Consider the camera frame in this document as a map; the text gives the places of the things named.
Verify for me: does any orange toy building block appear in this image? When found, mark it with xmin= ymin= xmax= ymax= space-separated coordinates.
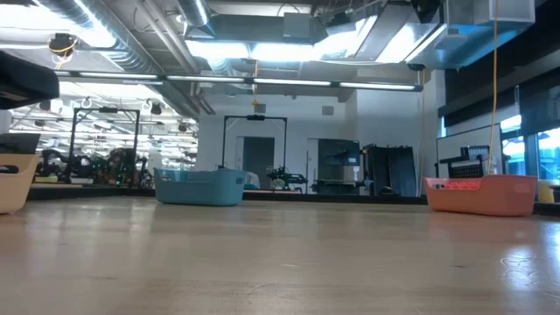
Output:
xmin=439 ymin=180 xmax=483 ymax=191

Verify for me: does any long LED light bar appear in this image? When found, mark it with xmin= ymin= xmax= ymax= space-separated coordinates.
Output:
xmin=54 ymin=66 xmax=424 ymax=93

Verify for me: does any blue plastic bin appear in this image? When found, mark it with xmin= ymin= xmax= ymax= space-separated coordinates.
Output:
xmin=152 ymin=167 xmax=248 ymax=207

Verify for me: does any black curtain partition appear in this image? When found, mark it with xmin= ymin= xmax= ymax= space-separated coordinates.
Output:
xmin=361 ymin=143 xmax=417 ymax=198

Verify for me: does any whiteboard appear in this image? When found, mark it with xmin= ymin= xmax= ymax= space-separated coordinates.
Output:
xmin=435 ymin=122 xmax=504 ymax=179

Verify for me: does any black cart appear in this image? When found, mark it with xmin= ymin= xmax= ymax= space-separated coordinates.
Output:
xmin=437 ymin=144 xmax=492 ymax=179

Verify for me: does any orange plastic bin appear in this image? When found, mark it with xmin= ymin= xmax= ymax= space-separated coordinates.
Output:
xmin=423 ymin=174 xmax=539 ymax=218

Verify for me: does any black monitor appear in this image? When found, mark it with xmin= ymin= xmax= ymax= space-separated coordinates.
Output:
xmin=0 ymin=132 xmax=41 ymax=156

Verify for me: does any yellow plastic bin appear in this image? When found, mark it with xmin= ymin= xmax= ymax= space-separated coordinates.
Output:
xmin=0 ymin=153 xmax=41 ymax=215

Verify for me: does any yellow chair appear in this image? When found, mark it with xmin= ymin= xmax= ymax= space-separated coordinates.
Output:
xmin=536 ymin=178 xmax=560 ymax=204

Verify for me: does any black robot station frame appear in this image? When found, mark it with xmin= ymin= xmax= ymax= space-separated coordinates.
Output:
xmin=221 ymin=114 xmax=289 ymax=193
xmin=65 ymin=106 xmax=142 ymax=185

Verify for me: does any black aluminium table frame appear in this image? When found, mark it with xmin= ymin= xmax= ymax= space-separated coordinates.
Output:
xmin=26 ymin=186 xmax=560 ymax=216

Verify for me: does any ceiling cable reel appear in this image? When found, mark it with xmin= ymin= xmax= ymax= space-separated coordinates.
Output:
xmin=46 ymin=31 xmax=80 ymax=59

